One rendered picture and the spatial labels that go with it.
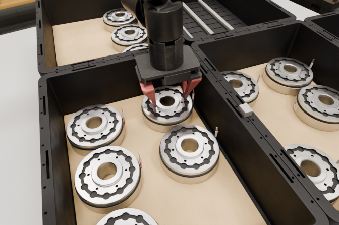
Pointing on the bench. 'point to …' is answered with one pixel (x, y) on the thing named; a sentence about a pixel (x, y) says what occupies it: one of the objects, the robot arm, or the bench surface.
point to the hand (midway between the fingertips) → (169, 98)
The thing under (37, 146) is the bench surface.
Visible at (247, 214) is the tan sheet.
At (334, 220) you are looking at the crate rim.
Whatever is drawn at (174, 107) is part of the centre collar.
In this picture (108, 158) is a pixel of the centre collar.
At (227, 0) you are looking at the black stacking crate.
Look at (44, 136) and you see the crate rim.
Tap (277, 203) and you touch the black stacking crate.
